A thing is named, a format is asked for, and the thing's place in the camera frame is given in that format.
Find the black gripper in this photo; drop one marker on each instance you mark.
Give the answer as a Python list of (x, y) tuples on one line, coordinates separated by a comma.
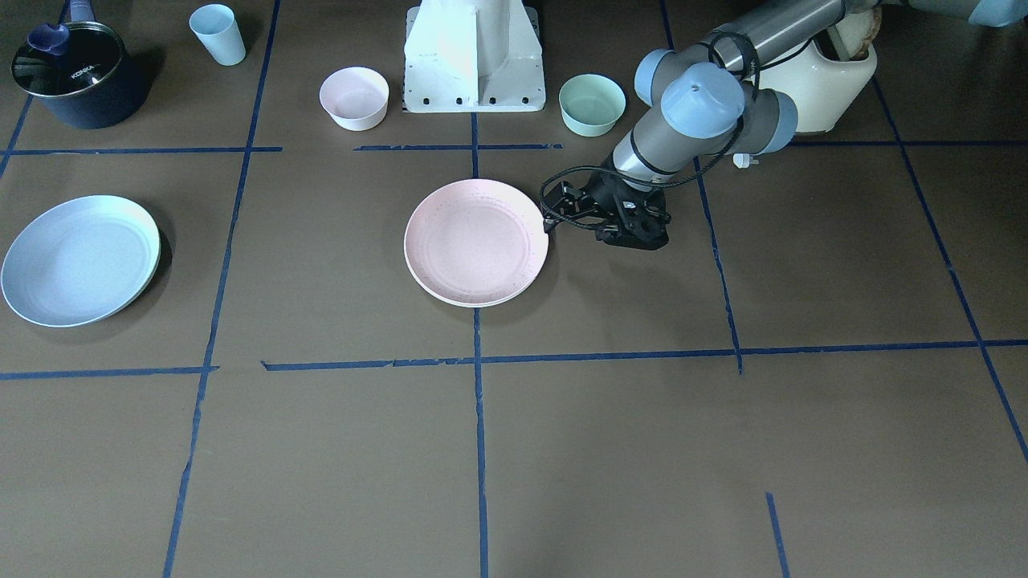
[(604, 195)]

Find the light blue cup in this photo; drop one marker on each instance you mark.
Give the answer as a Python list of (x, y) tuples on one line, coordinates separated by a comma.
[(216, 27)]

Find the dark blue saucepan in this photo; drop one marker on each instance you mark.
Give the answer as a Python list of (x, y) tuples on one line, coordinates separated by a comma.
[(81, 70)]

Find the blue plate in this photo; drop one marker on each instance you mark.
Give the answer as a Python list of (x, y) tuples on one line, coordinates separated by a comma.
[(81, 262)]

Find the green bowl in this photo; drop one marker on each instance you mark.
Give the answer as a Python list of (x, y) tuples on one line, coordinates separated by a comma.
[(591, 104)]

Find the cream plate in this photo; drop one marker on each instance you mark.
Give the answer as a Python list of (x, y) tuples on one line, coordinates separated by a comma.
[(476, 304)]

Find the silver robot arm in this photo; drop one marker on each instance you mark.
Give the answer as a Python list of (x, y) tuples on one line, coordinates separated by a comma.
[(708, 99)]

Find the pink bowl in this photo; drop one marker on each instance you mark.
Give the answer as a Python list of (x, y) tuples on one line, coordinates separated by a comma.
[(356, 98)]

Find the cream toaster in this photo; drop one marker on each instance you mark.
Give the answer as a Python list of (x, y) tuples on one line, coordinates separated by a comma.
[(821, 87)]

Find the pink plate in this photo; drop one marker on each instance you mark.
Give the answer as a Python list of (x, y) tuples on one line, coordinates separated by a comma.
[(475, 239)]

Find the bread slice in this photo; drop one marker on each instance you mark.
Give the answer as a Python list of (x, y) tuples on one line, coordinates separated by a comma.
[(853, 35)]

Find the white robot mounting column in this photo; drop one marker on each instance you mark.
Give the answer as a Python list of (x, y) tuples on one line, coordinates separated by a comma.
[(473, 56)]

